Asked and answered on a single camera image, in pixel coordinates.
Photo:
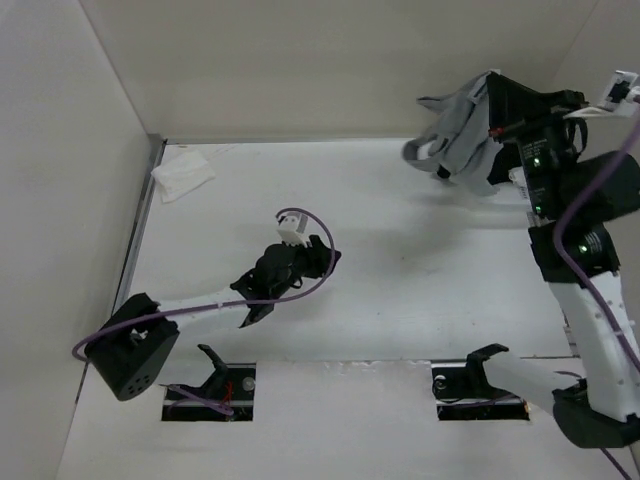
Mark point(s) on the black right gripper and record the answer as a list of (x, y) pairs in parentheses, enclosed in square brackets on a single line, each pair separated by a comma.
[(516, 112)]

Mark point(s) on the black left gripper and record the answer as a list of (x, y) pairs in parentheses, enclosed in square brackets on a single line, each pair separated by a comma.
[(318, 257)]

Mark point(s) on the grey tank top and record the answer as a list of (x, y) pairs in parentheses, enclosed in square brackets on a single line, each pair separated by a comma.
[(456, 146)]

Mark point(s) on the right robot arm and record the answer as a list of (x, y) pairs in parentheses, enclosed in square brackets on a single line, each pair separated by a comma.
[(572, 199)]

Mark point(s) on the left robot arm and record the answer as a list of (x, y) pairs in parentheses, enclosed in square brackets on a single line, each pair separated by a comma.
[(132, 350)]

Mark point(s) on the black tank top pile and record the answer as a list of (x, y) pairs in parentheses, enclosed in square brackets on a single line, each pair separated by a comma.
[(497, 167)]

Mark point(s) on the white folded tank top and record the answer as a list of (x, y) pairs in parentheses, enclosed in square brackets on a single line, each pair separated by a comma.
[(182, 175)]

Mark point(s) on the white plastic laundry basket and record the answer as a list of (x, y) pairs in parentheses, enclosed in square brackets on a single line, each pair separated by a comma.
[(510, 198)]

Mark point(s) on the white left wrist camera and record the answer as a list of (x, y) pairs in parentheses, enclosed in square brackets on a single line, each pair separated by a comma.
[(291, 228)]

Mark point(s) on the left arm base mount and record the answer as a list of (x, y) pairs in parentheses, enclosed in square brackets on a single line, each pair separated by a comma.
[(237, 393)]

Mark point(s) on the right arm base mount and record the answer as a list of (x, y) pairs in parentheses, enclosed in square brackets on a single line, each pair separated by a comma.
[(458, 400)]

